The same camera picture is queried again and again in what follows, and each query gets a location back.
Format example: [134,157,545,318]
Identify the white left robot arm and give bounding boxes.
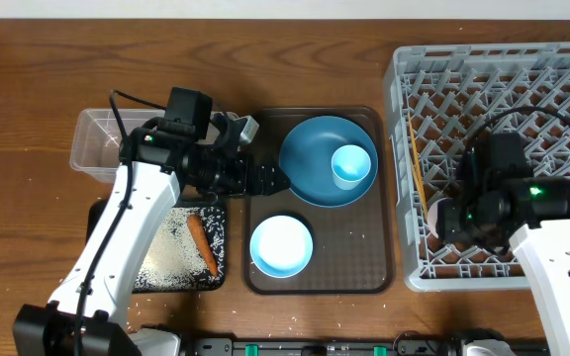
[13,87,290,355]

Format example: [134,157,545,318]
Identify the light blue cup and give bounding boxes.
[331,144,372,190]

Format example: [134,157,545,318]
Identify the brown serving tray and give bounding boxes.
[243,107,394,295]

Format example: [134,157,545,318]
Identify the dark blue plate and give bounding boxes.
[279,116,379,208]

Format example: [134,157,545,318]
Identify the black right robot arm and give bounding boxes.
[427,133,570,355]

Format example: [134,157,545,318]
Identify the clear plastic bin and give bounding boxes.
[69,109,219,184]

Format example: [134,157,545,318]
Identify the grey dishwasher rack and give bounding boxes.
[383,43,570,292]

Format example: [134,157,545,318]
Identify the pink cup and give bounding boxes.
[427,198,446,237]

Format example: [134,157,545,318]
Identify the light blue rice bowl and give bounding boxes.
[249,215,314,279]

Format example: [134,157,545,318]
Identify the orange carrot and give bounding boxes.
[187,215,218,277]

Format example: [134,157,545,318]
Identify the black tray bin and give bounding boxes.
[84,196,228,297]

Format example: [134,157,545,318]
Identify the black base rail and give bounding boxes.
[180,338,438,356]

